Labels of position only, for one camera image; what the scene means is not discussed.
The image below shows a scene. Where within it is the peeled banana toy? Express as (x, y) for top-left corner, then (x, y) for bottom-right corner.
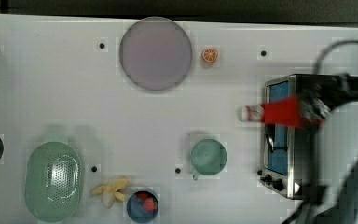
(90, 177), (130, 209)

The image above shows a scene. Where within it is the black toaster oven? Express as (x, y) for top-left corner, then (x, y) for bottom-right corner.
(258, 73), (358, 200)

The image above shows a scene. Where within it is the lilac round plate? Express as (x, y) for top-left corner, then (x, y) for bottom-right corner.
(119, 17), (192, 91)

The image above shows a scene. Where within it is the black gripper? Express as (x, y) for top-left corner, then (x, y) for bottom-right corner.
(297, 73), (358, 124)

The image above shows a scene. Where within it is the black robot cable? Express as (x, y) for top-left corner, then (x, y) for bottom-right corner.
(311, 39), (358, 76)

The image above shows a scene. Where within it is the green perforated colander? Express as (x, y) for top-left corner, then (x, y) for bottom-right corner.
(24, 141), (83, 223)

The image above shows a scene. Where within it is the red ketchup bottle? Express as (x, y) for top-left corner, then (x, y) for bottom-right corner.
(237, 96), (325, 128)

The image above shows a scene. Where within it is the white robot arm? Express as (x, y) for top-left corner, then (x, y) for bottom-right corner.
(282, 75), (358, 224)

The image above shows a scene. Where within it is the orange slice toy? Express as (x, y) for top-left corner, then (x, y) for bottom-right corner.
(201, 48), (218, 63)

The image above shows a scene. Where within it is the blue bowl with strawberries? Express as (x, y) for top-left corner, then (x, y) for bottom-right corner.
(127, 190), (159, 224)

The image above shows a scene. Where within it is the green mug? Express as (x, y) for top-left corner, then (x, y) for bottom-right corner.
(190, 138), (227, 181)

